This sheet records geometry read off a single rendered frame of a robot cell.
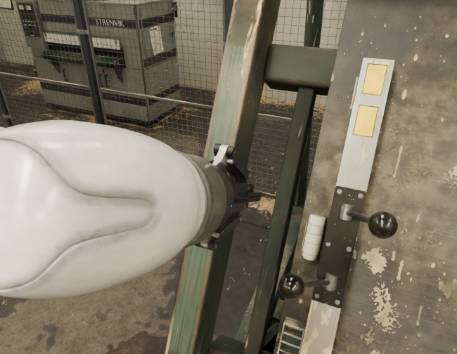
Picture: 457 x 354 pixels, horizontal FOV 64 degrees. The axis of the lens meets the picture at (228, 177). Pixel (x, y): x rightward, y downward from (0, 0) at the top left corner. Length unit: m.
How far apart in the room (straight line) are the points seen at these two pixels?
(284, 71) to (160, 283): 2.01
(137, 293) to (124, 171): 2.35
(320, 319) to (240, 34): 0.53
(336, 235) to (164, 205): 0.46
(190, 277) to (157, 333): 1.61
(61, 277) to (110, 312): 2.29
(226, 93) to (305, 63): 0.17
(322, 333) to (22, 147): 0.59
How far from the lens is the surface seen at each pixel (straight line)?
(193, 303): 0.73
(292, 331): 0.73
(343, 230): 0.64
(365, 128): 0.65
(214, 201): 0.31
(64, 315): 2.57
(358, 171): 0.64
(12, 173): 0.18
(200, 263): 0.71
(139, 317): 2.41
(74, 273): 0.19
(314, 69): 0.76
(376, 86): 0.67
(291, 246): 1.63
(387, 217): 0.53
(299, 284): 0.56
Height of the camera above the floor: 1.86
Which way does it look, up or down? 31 degrees down
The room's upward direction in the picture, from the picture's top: straight up
